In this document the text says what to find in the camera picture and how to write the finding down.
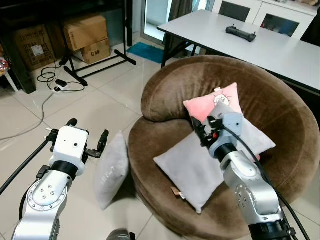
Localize brown round sofa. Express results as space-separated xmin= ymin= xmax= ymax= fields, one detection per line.
xmin=127 ymin=55 xmax=320 ymax=240

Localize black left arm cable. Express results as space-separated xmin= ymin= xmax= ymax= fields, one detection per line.
xmin=0 ymin=138 xmax=54 ymax=197

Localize grey pillow with white lettering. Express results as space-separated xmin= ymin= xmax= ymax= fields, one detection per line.
xmin=93 ymin=130 xmax=131 ymax=211

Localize white power strip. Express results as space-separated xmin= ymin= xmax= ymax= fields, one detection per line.
xmin=52 ymin=78 xmax=69 ymax=94

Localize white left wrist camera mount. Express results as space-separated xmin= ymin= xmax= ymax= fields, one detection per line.
xmin=49 ymin=125 xmax=90 ymax=169

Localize grey plain pillow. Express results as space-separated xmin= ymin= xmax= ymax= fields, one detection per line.
xmin=210 ymin=101 xmax=277 ymax=162

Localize grey pillow with brown tag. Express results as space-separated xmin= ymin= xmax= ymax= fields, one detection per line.
xmin=152 ymin=130 xmax=227 ymax=215

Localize white cabinet with glass doors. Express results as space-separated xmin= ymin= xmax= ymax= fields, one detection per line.
xmin=212 ymin=0 xmax=320 ymax=42

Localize dark robot foot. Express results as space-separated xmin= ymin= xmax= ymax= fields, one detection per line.
xmin=105 ymin=228 xmax=136 ymax=240

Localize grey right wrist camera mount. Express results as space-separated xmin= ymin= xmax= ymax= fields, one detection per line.
xmin=207 ymin=112 xmax=245 ymax=159

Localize pink printed pillow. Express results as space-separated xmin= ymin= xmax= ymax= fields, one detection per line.
xmin=183 ymin=82 xmax=246 ymax=124

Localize cardboard box with white label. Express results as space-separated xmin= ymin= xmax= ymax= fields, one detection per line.
xmin=13 ymin=24 xmax=57 ymax=72

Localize white floor cable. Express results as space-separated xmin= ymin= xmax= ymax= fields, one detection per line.
xmin=0 ymin=90 xmax=57 ymax=142

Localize large plain cardboard box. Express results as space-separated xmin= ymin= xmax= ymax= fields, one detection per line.
xmin=62 ymin=13 xmax=110 ymax=52

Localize black floor cable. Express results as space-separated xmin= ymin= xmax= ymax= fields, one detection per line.
xmin=36 ymin=56 xmax=87 ymax=94

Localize small printed cardboard box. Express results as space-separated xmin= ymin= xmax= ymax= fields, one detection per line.
xmin=79 ymin=38 xmax=112 ymax=65

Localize white table with black legs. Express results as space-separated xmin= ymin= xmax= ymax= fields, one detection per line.
xmin=157 ymin=9 xmax=320 ymax=96

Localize blue floor mat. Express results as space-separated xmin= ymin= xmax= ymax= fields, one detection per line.
xmin=126 ymin=41 xmax=166 ymax=65

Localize black metal floor stand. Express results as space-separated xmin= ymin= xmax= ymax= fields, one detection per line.
xmin=59 ymin=0 xmax=137 ymax=87

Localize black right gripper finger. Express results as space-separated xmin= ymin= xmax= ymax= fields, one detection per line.
xmin=189 ymin=116 xmax=205 ymax=147

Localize black remote controller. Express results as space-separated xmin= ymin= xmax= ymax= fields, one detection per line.
xmin=225 ymin=25 xmax=258 ymax=43

